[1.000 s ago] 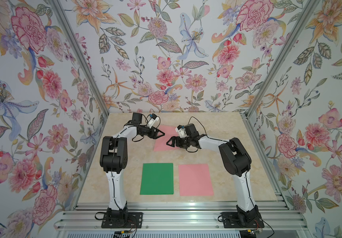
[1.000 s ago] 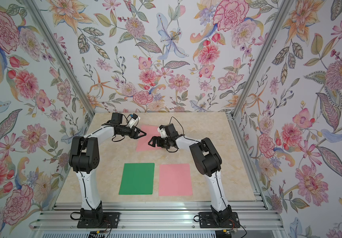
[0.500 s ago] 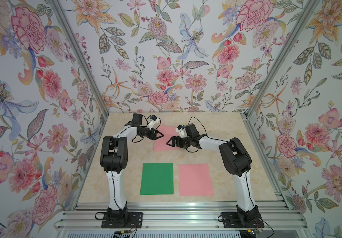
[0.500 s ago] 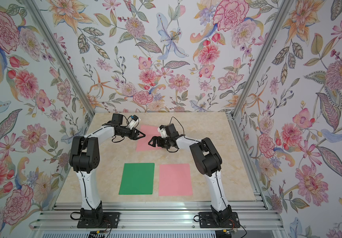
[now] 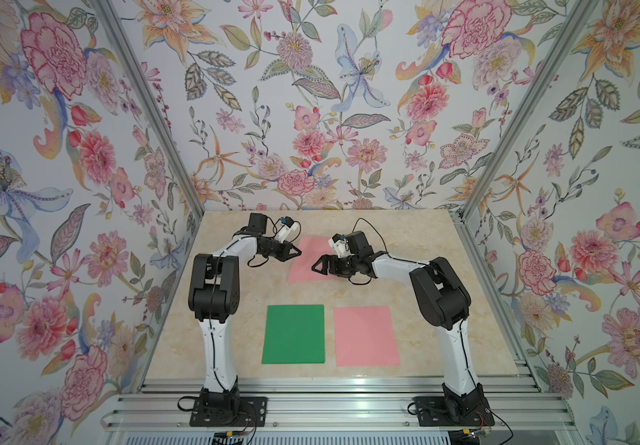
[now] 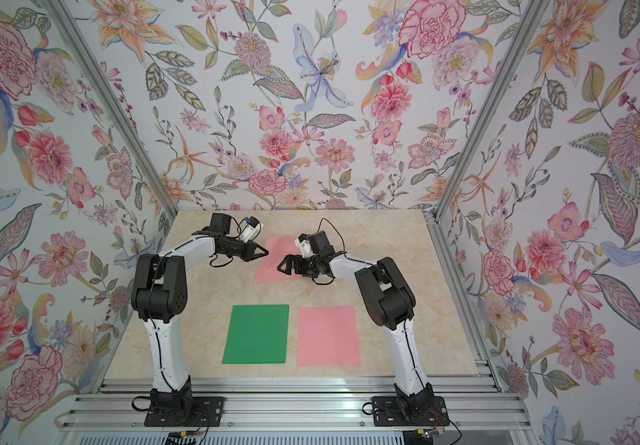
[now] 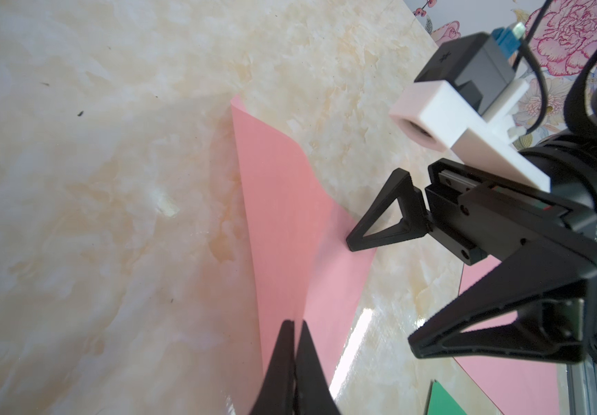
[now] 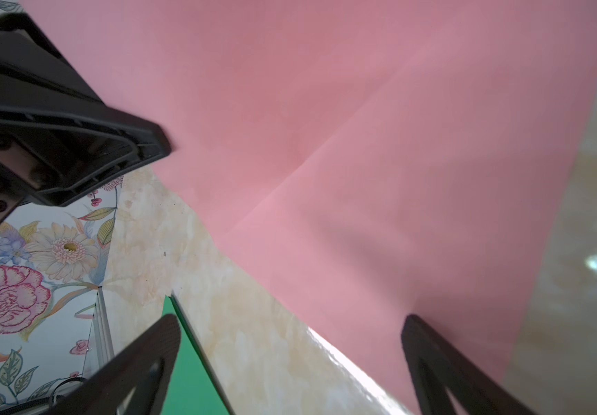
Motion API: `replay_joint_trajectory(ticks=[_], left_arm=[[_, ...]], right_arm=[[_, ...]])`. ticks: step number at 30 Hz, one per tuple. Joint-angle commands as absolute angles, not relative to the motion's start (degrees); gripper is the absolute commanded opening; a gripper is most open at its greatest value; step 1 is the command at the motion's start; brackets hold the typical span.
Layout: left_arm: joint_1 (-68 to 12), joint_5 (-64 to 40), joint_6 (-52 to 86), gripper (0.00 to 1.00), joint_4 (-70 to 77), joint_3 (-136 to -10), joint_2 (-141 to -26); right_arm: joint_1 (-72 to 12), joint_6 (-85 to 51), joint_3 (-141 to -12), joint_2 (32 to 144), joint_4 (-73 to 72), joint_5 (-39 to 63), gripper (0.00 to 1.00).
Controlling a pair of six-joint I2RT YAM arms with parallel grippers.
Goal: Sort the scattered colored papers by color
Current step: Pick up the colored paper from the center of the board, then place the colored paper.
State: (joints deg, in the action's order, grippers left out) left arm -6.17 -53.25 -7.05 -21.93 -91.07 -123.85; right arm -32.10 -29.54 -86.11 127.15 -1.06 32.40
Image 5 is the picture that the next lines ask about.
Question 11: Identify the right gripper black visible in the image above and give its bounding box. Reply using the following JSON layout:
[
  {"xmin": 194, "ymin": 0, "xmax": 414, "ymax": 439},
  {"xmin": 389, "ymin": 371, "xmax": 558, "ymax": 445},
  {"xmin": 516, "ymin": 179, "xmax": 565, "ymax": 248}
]
[{"xmin": 311, "ymin": 255, "xmax": 361, "ymax": 276}]

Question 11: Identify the pink paper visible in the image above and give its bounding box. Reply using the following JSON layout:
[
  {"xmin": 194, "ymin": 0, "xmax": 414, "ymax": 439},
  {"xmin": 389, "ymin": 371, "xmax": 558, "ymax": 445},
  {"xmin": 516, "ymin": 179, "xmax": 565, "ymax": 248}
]
[
  {"xmin": 334, "ymin": 306, "xmax": 401, "ymax": 367},
  {"xmin": 288, "ymin": 237, "xmax": 334, "ymax": 284}
]

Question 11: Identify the green paper hidden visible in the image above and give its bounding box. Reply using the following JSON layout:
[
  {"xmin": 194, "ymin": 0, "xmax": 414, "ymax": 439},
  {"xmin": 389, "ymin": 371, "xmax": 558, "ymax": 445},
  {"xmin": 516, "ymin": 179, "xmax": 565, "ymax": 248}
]
[{"xmin": 262, "ymin": 305, "xmax": 325, "ymax": 365}]

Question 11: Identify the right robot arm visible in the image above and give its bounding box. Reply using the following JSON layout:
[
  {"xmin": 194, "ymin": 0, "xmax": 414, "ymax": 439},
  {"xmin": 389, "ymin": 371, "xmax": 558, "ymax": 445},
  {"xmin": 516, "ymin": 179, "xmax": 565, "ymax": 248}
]
[{"xmin": 312, "ymin": 231, "xmax": 489, "ymax": 425}]

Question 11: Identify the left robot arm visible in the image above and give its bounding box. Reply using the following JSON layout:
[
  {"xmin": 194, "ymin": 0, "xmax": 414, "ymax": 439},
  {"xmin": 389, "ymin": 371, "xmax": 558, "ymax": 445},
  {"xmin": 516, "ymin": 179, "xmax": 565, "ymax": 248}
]
[{"xmin": 188, "ymin": 213, "xmax": 301, "ymax": 418}]

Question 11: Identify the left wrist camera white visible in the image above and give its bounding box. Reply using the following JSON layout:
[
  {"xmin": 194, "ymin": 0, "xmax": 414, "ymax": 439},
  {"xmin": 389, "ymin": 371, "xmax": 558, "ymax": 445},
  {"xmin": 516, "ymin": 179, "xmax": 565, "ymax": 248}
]
[{"xmin": 273, "ymin": 216, "xmax": 301, "ymax": 243}]

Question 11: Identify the left corner aluminium post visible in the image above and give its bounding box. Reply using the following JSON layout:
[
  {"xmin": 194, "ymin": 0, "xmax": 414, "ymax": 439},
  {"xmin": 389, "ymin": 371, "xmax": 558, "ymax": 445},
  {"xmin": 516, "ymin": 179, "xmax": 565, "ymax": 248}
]
[{"xmin": 91, "ymin": 0, "xmax": 204, "ymax": 220}]

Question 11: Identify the corner aluminium post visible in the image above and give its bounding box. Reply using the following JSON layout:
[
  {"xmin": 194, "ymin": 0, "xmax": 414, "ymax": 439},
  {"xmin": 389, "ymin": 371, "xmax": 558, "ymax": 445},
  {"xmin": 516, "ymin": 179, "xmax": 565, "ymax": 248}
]
[
  {"xmin": 91, "ymin": 0, "xmax": 204, "ymax": 220},
  {"xmin": 458, "ymin": 0, "xmax": 600, "ymax": 221}
]

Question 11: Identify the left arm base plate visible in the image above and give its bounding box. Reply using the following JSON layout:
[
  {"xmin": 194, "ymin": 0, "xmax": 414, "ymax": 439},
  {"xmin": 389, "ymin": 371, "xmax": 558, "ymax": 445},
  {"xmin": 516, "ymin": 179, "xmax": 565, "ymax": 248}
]
[{"xmin": 189, "ymin": 394, "xmax": 268, "ymax": 428}]

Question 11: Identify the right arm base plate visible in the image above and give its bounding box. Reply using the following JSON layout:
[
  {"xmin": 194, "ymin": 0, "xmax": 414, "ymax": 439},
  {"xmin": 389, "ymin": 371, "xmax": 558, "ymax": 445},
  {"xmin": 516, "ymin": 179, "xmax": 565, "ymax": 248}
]
[{"xmin": 410, "ymin": 397, "xmax": 495, "ymax": 429}]

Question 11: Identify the aluminium rail frame front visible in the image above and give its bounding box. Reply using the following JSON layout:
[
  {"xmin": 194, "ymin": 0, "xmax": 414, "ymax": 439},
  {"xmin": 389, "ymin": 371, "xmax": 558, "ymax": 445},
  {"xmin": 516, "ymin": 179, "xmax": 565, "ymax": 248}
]
[{"xmin": 101, "ymin": 374, "xmax": 584, "ymax": 444}]

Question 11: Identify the right corner aluminium post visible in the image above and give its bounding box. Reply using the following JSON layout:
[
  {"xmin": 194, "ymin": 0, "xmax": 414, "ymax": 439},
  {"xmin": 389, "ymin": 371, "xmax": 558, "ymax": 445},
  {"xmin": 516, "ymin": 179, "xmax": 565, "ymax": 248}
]
[{"xmin": 458, "ymin": 0, "xmax": 600, "ymax": 221}]

